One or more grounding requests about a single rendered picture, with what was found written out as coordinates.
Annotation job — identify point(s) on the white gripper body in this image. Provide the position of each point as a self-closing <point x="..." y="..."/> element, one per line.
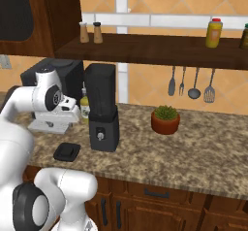
<point x="56" y="116"/>

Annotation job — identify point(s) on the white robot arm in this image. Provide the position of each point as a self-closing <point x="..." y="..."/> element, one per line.
<point x="16" y="144"/>

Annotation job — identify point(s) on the black square blender lid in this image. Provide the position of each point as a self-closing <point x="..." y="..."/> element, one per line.
<point x="67" y="151"/>

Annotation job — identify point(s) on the black blender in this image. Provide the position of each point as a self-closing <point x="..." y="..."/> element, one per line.
<point x="102" y="112"/>

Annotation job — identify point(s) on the yellow-green oil bottle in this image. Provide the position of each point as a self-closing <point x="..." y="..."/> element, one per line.
<point x="84" y="107"/>

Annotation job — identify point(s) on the black coffee machine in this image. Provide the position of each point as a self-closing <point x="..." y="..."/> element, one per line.
<point x="69" y="74"/>

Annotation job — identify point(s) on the brown shaker with white cap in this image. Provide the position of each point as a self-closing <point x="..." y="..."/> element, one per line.
<point x="84" y="34"/>

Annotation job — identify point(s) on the brown shaker with black cap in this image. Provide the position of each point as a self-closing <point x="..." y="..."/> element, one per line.
<point x="98" y="34"/>

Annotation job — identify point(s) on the narrow brown cupboard door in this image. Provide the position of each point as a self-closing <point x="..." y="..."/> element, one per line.
<point x="96" y="214"/>

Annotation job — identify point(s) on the green plant in terracotta pot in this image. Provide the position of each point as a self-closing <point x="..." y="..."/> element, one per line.
<point x="165" y="121"/>

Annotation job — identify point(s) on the grey hanging spoon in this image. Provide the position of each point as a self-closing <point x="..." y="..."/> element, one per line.
<point x="171" y="86"/>

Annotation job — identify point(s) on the grey hanging fork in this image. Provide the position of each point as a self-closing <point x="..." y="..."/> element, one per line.
<point x="182" y="86"/>

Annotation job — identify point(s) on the wide brown cupboard door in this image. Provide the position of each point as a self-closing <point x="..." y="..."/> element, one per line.
<point x="151" y="218"/>

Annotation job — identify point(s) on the grey hanging ladle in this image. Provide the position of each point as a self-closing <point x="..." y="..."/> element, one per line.
<point x="194" y="93"/>

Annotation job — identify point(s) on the brown wooden drawer front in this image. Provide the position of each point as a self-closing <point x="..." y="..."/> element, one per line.
<point x="180" y="194"/>

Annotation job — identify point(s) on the grey hanging slotted spatula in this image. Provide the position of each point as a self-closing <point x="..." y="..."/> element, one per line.
<point x="209" y="95"/>

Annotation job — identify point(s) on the yellow bottle with red cap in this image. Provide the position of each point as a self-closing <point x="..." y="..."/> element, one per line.
<point x="213" y="34"/>

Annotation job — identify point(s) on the brown wooden cupboard door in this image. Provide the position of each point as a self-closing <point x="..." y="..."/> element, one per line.
<point x="226" y="222"/>

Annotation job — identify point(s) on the olive bottle with green cap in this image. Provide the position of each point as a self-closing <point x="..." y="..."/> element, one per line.
<point x="244" y="39"/>

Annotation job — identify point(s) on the grey wall socket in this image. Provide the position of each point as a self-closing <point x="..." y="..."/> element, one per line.
<point x="4" y="62"/>

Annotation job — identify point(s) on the dark wooden wall shelf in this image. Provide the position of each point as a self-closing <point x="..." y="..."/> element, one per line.
<point x="155" y="52"/>

